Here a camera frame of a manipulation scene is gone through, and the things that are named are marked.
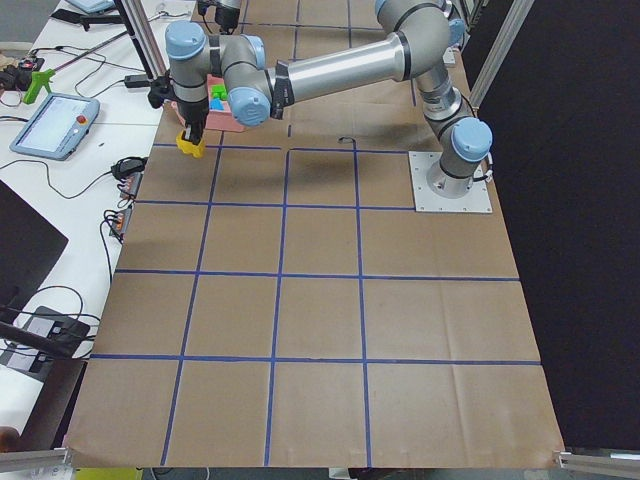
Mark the black power adapter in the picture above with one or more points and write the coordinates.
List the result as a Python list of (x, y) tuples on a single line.
[(136, 81)]

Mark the green handled grabber tool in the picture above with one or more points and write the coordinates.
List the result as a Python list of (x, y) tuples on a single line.
[(41, 79)]

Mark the green toy block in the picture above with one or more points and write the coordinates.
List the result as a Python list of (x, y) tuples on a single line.
[(218, 91)]

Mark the teach pendant tablet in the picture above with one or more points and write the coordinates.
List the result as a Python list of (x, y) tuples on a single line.
[(57, 127)]

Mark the pink plastic box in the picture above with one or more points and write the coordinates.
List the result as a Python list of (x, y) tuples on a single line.
[(221, 120)]

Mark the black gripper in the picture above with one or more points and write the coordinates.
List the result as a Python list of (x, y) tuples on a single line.
[(191, 113)]

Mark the aluminium frame post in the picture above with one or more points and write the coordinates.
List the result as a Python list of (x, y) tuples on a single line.
[(138, 27)]

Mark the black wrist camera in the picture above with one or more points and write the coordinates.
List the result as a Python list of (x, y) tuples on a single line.
[(160, 92)]

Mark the usb hub with cables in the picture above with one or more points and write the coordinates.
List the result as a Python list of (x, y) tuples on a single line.
[(128, 173)]

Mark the yellow toy block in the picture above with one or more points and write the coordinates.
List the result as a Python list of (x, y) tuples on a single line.
[(189, 148)]

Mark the blue toy block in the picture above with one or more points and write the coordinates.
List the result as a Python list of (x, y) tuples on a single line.
[(216, 104)]

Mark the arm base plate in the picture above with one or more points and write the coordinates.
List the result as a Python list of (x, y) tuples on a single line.
[(436, 192)]

